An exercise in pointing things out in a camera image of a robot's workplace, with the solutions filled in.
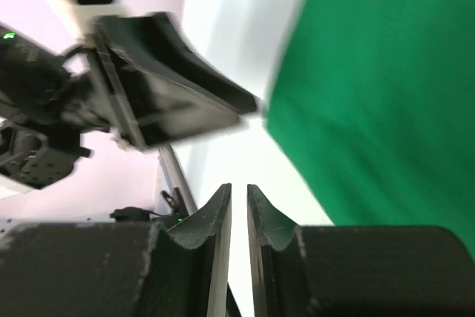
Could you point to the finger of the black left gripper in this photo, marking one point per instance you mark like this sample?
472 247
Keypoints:
170 48

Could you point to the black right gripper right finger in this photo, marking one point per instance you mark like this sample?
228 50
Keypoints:
354 270

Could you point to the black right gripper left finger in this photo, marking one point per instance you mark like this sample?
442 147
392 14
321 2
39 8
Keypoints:
119 269

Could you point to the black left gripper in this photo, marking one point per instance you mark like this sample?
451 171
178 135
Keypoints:
132 91

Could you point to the green t-shirt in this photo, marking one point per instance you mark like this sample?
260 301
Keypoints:
374 104

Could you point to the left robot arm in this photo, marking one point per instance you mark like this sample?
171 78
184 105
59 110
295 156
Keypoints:
34 159

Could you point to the aluminium frame post left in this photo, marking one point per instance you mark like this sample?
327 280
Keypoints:
179 192

